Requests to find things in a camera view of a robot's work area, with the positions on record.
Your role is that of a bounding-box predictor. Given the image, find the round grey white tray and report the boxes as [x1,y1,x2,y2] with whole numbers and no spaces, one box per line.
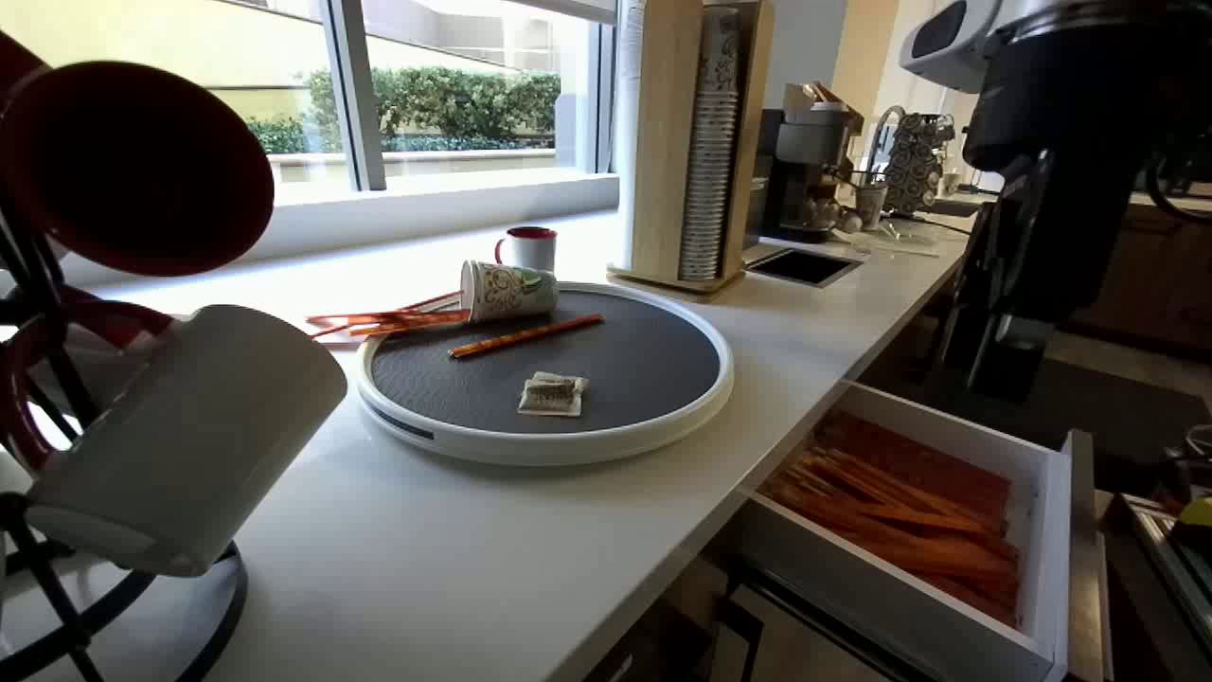
[355,283,736,467]

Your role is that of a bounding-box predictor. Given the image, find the patterned paper coffee cup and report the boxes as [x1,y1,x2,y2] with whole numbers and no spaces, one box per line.
[457,260,557,321]

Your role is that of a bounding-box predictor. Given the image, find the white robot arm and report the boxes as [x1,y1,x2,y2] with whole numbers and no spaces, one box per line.
[901,0,1212,398]

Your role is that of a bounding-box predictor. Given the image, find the orange sticks beside tray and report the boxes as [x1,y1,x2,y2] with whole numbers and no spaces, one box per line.
[308,293,468,346]

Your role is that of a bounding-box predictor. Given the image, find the black counter inset tray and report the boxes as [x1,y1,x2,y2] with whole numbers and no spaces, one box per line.
[750,251,851,288]

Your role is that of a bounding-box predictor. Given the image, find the coffee machine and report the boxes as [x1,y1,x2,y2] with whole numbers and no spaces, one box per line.
[761,82,865,241]

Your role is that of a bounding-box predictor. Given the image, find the wooden cup dispenser stand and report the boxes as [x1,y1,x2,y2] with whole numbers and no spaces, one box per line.
[615,0,773,293]

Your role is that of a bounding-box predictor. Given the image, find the small white tea bag packet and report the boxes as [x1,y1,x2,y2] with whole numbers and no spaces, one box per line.
[519,371,587,417]

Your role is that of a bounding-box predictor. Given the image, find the orange sugar stick packet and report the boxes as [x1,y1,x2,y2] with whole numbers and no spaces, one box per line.
[446,316,606,361]

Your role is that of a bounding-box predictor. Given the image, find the white mug red interior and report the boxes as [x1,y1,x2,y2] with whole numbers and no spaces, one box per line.
[492,224,557,274]

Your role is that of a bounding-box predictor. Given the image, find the glass jar rack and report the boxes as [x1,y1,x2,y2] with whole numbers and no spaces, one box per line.
[866,106,953,216]

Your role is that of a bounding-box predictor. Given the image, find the orange sticks in drawer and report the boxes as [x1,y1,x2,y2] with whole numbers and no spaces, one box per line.
[761,414,1023,627]

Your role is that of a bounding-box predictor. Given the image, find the open white drawer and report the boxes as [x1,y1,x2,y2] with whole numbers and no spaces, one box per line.
[721,382,1074,682]

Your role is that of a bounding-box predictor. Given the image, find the white mug on rack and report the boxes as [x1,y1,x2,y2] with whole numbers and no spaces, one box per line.
[28,307,346,575]

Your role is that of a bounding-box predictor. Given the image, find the red mug on rack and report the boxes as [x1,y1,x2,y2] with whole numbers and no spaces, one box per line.
[0,59,274,275]

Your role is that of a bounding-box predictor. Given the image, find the black wire mug rack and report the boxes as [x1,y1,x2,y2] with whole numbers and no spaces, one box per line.
[0,205,250,682]

